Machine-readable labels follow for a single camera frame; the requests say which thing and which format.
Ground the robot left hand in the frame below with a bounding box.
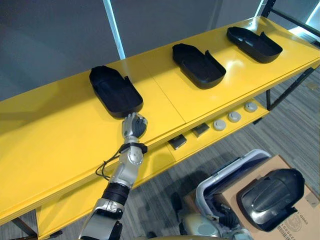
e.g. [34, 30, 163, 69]
[121, 112, 149, 144]

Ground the black plastic housing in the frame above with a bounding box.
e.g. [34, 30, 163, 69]
[236, 168, 306, 233]
[226, 26, 284, 64]
[171, 43, 227, 90]
[89, 65, 144, 119]

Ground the yellow metal shelf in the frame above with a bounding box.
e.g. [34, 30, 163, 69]
[0, 14, 320, 239]

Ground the dark rectangular block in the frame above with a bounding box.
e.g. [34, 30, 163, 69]
[191, 123, 210, 138]
[167, 135, 188, 150]

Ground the grey round cap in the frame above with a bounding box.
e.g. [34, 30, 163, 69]
[212, 119, 227, 132]
[227, 111, 242, 124]
[244, 101, 258, 113]

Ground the white plastic crate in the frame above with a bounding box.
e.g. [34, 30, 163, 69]
[195, 149, 273, 226]

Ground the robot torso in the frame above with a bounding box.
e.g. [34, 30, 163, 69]
[178, 213, 221, 240]

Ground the brown cardboard box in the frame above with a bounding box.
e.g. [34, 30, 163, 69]
[214, 154, 320, 240]

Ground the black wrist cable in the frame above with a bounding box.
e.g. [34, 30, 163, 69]
[95, 147, 127, 179]

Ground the white wall light strip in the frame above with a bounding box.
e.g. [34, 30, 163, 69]
[254, 0, 266, 18]
[103, 0, 126, 60]

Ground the black metal shelf frame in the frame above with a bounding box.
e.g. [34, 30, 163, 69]
[265, 0, 320, 111]

